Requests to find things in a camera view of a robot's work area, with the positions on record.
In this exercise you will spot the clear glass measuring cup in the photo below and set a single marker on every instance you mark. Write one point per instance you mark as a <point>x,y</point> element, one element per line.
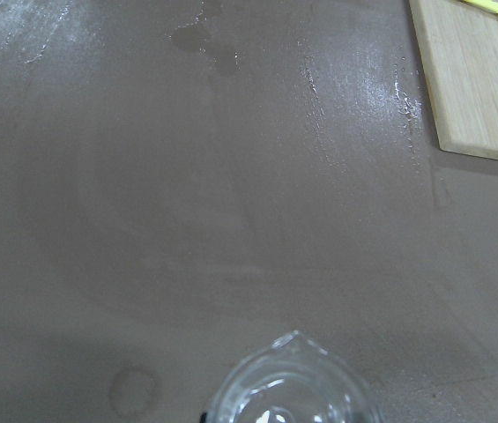
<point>294,379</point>

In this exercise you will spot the bamboo cutting board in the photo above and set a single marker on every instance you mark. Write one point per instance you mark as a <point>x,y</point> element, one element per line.
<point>458,42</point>

